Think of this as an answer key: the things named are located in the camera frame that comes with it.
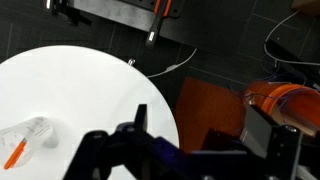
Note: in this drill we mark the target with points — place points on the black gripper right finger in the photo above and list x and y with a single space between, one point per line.
266 136

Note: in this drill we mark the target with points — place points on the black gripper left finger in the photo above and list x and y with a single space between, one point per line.
140 118

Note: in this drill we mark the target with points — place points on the orange marker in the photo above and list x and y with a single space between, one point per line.
15 155

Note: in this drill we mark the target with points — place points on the clear plastic cup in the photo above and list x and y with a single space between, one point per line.
36 130

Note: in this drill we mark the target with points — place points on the orange bucket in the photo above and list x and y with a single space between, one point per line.
300 103

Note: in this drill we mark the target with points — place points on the black orange bar clamp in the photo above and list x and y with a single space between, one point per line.
156 26

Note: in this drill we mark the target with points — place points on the black perforated breadboard table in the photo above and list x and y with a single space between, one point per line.
116 13

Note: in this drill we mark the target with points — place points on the brown cardboard box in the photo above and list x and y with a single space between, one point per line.
308 6

